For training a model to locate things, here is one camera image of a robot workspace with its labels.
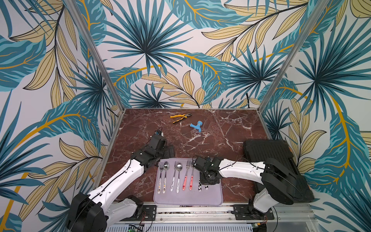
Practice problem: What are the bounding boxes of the spoon with colourful white handle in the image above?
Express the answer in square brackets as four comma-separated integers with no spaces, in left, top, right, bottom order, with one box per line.
[162,161,170,194]

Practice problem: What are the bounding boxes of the fork with black-white handle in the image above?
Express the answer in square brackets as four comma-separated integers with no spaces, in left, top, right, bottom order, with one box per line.
[198,180,202,191]

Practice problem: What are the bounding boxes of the fork with pink handle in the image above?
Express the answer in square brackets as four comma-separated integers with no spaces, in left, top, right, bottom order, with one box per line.
[182,160,191,190]

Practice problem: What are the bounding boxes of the fork with Pochacco white handle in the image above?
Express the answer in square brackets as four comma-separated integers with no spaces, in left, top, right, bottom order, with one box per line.
[170,161,178,192]

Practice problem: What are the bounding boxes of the spoon with pink handle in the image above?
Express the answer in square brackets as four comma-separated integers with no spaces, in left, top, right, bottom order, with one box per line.
[189,161,194,190]

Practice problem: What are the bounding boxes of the spoon with Pochacco white handle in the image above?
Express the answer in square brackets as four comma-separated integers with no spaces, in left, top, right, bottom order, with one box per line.
[176,162,183,193]

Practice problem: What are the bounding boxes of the fork with colourful white handle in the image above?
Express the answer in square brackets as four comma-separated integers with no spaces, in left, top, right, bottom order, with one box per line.
[157,162,164,194]

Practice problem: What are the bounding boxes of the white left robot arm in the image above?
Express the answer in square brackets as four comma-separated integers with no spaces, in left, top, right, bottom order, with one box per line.
[66,129,175,232]

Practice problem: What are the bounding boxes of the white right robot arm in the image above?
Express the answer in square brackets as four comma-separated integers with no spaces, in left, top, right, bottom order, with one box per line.
[191,156,299,217]

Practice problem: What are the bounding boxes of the lilac silicone mat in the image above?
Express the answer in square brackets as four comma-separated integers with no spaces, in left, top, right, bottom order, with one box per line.
[153,158,223,206]

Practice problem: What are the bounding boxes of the blue plastic tap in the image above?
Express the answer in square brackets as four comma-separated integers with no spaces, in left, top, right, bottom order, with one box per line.
[189,121,203,132]

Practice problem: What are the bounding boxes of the yellow black pliers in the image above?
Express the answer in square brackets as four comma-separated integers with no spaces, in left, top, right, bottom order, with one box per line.
[170,113,192,124]

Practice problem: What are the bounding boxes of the aluminium corner post left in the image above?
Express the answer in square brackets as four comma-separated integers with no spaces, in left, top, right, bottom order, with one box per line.
[62,0,126,112]

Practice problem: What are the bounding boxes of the aluminium corner post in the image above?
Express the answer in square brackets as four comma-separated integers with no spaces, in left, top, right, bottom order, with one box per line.
[62,0,126,112]
[258,1,329,116]

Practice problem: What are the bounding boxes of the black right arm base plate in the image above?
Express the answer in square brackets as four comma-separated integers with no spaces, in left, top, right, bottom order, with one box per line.
[231,205,275,221]

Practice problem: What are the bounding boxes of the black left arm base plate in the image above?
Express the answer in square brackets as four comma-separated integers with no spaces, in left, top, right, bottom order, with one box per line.
[121,205,157,221]

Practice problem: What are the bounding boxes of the aluminium front rail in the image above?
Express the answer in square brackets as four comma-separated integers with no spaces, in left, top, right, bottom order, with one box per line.
[104,202,317,224]

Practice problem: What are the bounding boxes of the aluminium corner post right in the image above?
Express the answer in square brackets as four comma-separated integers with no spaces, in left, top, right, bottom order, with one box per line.
[258,1,329,116]

